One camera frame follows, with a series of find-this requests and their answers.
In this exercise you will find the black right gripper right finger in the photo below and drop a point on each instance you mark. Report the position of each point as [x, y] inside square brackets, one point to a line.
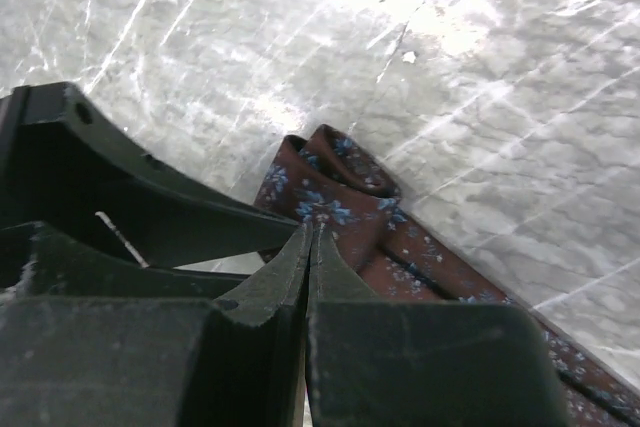
[376, 362]

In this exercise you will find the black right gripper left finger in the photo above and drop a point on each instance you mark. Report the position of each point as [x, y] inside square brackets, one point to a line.
[236, 360]

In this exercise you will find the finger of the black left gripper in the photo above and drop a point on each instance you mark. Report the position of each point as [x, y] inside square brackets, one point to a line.
[38, 260]
[65, 164]

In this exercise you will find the brown floral necktie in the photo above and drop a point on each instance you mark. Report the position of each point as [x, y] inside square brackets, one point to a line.
[329, 179]

